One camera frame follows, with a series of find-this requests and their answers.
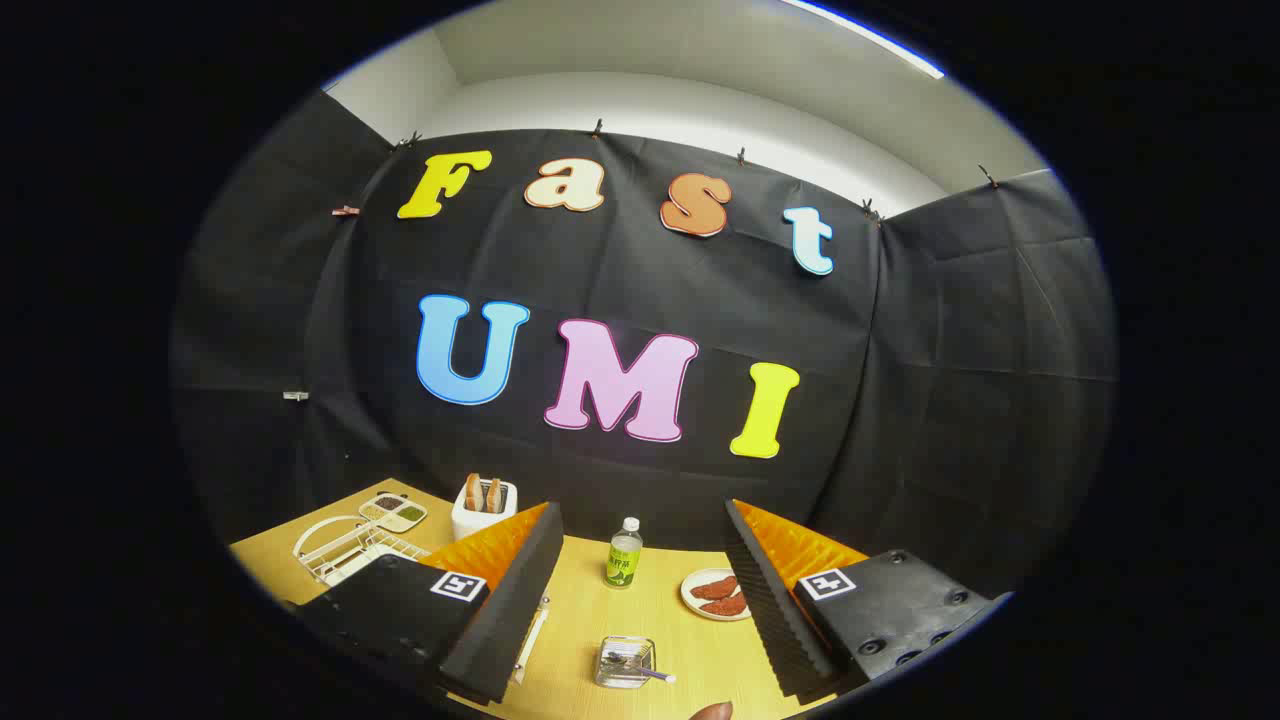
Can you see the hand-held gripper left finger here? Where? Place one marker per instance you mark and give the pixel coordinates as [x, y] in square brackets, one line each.
[515, 600]

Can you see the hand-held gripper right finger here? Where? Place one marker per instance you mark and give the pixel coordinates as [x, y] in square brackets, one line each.
[765, 610]

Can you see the small white oval dish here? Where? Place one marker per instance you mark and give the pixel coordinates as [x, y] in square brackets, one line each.
[692, 598]

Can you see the white divided condiment dish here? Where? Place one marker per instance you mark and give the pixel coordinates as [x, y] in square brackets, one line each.
[392, 512]

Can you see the red sausage piece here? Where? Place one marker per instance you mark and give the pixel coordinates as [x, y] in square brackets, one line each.
[714, 587]
[728, 605]

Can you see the white toaster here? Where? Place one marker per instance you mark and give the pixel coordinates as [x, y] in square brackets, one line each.
[482, 522]

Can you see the toast slice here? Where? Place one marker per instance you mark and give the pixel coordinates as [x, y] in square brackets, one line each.
[493, 496]
[474, 492]

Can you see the green label drink bottle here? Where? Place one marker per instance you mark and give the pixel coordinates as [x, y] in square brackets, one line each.
[623, 560]

